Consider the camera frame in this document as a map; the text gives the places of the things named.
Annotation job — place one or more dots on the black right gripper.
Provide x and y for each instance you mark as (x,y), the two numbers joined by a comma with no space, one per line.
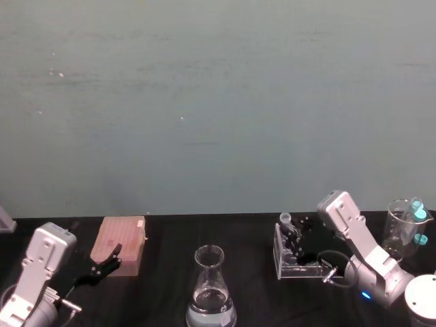
(323,263)

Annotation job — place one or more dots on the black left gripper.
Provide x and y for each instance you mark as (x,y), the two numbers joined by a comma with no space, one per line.
(66,289)

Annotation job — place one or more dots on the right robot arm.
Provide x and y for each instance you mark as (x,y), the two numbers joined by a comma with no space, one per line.
(368,262)

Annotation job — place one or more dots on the clear open test tube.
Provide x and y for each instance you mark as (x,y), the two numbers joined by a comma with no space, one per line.
(284,219)

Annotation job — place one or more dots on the pink ribbed box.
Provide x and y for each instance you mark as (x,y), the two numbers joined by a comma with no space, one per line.
(119,242)

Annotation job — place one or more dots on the clear acrylic tube rack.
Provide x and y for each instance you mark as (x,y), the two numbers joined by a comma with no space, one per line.
(282,265)

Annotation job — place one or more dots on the black table cloth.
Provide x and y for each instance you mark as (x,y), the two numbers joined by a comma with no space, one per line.
(163,299)

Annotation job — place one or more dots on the glass beaker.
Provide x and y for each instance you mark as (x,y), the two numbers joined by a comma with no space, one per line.
(396,231)

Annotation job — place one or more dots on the glass conical flask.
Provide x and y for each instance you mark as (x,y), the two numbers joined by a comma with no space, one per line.
(210,293)

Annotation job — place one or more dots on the grey plastic block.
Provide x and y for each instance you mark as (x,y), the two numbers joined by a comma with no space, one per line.
(6,221)

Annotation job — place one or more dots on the teal capped plastic tube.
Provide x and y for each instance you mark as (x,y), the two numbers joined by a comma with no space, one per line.
(421,239)
(421,214)
(415,204)

